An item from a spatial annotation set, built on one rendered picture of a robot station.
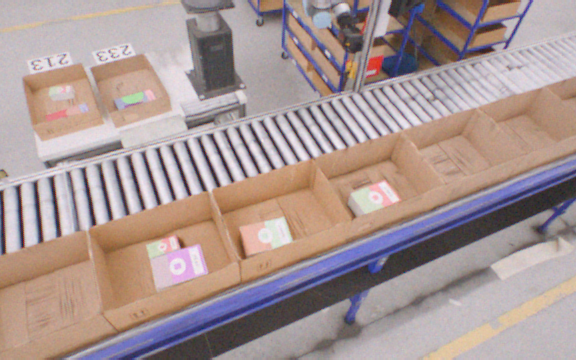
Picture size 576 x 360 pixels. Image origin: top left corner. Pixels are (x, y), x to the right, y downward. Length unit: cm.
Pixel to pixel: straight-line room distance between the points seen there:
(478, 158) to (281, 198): 89
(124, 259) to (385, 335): 143
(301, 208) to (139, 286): 62
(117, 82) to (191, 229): 111
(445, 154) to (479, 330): 108
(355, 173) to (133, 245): 89
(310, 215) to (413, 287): 113
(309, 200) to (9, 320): 104
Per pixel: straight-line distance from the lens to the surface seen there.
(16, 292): 156
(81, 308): 145
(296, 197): 154
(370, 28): 203
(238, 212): 150
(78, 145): 207
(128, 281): 144
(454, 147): 190
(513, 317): 265
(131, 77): 235
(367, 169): 168
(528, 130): 217
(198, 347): 159
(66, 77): 241
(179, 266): 134
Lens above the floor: 214
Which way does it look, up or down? 53 degrees down
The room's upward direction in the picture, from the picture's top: 6 degrees clockwise
